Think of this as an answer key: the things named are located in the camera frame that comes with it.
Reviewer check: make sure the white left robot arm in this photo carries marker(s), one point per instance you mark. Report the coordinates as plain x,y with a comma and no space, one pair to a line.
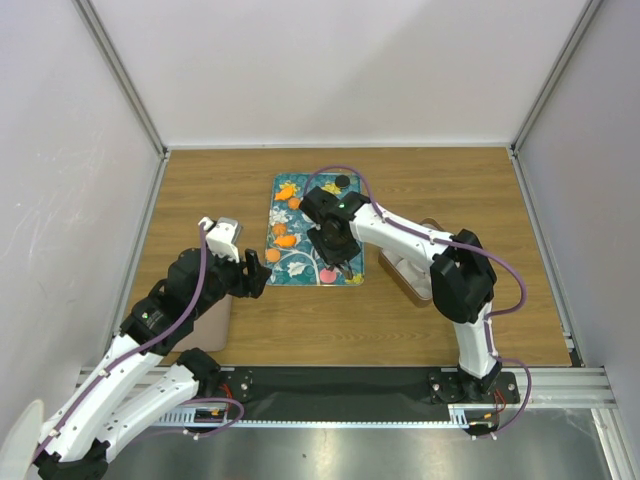
102,417

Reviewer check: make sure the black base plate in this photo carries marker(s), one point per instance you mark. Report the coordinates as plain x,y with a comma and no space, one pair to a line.
362,394

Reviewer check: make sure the orange fish cookie middle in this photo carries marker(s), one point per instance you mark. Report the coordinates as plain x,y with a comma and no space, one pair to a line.
286,241

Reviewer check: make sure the pink sandwich cookie lower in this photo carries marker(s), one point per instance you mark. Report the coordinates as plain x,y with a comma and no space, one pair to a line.
327,276

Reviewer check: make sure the orange fish cookie top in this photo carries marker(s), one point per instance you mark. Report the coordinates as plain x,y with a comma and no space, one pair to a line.
286,192

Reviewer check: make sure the black sandwich cookie top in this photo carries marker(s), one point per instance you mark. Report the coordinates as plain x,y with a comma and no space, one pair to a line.
342,181

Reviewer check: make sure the teal floral serving tray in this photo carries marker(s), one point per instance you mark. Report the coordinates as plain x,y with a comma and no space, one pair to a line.
300,265

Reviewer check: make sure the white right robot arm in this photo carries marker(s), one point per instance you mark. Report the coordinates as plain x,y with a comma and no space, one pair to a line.
462,280

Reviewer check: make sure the orange fish cookie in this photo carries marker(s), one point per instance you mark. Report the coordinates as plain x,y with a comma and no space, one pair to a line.
286,241
286,192

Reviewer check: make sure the beige tin lid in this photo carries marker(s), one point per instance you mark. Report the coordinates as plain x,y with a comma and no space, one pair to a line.
211,330

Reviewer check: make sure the brown cookie tin box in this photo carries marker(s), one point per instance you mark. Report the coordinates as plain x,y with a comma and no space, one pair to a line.
412,281

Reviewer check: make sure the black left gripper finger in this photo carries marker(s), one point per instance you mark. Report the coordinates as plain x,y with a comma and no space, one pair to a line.
257,281
252,261

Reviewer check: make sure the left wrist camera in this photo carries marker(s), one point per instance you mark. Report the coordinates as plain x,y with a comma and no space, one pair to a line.
221,237

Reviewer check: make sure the orange shell cookie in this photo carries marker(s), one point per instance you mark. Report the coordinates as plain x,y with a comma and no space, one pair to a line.
272,255

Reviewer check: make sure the orange flower cookie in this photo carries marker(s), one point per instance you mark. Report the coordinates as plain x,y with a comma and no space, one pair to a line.
279,229

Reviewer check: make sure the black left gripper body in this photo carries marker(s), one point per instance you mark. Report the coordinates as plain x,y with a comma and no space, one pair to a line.
231,278

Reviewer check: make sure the orange swirl cookie top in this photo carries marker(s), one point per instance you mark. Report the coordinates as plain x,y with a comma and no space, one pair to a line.
294,203

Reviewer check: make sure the aluminium frame rail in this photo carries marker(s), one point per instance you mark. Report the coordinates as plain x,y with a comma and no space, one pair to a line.
541,389

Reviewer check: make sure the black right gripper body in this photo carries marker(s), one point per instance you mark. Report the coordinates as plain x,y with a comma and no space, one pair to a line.
330,249

